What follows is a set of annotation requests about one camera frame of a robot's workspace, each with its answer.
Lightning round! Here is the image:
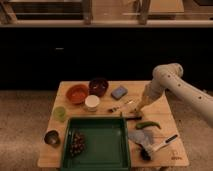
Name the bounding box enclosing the white cup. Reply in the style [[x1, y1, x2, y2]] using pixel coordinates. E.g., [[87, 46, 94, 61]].
[[85, 95, 100, 112]]

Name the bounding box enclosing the green plastic tray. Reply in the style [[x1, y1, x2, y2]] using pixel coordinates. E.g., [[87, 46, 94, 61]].
[[60, 117, 131, 171]]

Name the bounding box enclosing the dark grape bunch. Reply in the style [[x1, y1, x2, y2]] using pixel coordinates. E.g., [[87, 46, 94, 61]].
[[70, 132, 85, 157]]

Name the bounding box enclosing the metal cup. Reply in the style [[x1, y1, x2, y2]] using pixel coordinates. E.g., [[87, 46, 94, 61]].
[[44, 130, 60, 146]]

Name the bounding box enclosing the wooden table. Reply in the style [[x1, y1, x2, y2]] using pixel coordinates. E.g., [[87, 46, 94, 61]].
[[37, 81, 189, 168]]

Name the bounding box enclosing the dark maroon bowl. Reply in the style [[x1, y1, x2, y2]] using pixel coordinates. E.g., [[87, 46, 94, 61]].
[[89, 78, 109, 97]]

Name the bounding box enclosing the orange bowl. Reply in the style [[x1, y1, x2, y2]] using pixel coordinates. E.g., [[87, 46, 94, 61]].
[[66, 84, 89, 104]]

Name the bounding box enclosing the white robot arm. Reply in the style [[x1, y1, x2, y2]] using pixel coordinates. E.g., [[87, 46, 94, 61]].
[[136, 63, 213, 128]]

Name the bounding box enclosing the grey cloth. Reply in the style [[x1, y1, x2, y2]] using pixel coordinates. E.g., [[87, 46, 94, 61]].
[[128, 130, 154, 145]]

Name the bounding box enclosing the green cup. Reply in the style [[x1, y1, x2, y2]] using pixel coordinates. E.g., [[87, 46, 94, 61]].
[[53, 106, 66, 122]]

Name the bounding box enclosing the blue sponge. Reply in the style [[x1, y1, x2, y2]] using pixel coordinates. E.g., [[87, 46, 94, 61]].
[[111, 86, 128, 100]]

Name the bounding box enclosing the wooden block brush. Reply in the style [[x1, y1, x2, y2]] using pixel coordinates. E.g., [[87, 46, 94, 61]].
[[120, 110, 142, 121]]

